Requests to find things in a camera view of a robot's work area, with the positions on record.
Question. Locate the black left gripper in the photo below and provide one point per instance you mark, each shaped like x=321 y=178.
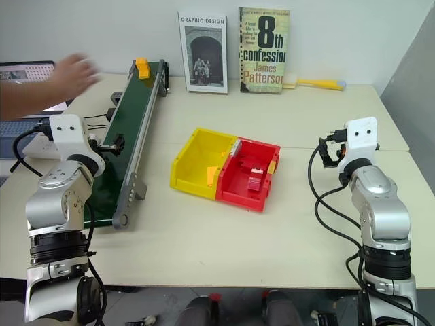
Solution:
x=96 y=142

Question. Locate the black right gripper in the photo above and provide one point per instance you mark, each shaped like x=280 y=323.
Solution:
x=336 y=153

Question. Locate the orange yellow block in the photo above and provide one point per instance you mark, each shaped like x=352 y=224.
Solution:
x=142 y=68

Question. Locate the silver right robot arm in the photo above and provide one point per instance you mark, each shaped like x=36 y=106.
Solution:
x=380 y=197

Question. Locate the person's bare forearm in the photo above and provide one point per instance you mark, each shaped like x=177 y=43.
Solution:
x=27 y=100

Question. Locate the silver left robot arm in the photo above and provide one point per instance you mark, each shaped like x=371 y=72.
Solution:
x=54 y=203

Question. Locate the green conveyor belt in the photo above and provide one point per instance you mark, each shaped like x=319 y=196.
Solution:
x=136 y=112

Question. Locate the person's bare hand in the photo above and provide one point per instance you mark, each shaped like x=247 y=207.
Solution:
x=74 y=76

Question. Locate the small orange clip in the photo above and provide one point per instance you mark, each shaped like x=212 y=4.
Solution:
x=272 y=166

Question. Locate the red block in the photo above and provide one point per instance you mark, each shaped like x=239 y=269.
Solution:
x=255 y=183

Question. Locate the yellow plastic bin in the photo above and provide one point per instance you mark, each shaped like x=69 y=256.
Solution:
x=197 y=159

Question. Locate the red plastic bin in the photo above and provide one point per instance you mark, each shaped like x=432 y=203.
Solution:
x=238 y=190

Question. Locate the open laptop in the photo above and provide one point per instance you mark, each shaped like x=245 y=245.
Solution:
x=30 y=70

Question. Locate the grey partition panel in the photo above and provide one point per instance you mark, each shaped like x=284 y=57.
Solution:
x=414 y=68

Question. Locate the graphic design book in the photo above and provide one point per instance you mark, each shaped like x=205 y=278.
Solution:
x=204 y=51

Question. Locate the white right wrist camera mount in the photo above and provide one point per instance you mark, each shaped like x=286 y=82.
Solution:
x=360 y=139

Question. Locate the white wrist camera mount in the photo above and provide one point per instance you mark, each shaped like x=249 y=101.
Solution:
x=66 y=136
x=360 y=139

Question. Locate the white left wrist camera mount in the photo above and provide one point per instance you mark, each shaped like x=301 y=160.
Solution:
x=66 y=136

